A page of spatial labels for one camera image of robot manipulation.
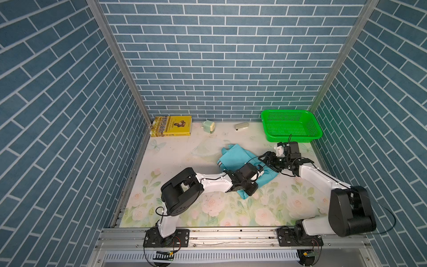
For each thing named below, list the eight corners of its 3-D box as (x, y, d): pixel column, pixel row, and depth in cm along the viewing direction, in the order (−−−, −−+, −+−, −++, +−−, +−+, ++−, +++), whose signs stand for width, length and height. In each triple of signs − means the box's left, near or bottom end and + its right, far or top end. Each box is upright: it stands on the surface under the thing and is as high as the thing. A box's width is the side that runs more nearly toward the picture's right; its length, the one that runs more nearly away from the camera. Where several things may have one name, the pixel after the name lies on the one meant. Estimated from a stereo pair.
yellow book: (149, 136, 115) (147, 132, 111) (156, 119, 126) (154, 115, 122) (190, 137, 115) (189, 133, 112) (193, 120, 126) (192, 115, 122)
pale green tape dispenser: (202, 131, 117) (201, 124, 111) (206, 126, 120) (205, 119, 115) (211, 134, 115) (211, 127, 110) (215, 129, 119) (214, 122, 113)
